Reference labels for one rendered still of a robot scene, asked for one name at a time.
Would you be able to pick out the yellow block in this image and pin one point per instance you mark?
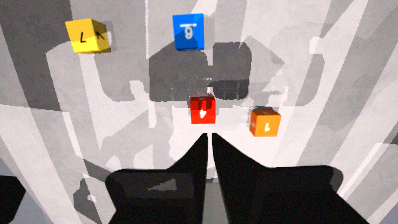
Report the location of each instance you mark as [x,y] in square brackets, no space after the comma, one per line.
[88,36]

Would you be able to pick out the blue block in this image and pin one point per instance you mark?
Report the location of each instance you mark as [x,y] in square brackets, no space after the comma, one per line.
[189,32]

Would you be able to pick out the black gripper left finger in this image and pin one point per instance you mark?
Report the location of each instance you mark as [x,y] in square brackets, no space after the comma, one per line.
[183,184]

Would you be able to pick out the red block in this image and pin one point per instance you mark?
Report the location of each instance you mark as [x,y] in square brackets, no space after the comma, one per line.
[202,110]

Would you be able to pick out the orange block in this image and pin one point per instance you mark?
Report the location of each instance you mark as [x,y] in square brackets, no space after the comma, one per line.
[264,123]

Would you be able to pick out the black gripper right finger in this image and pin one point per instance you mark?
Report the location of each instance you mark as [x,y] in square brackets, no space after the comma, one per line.
[244,182]

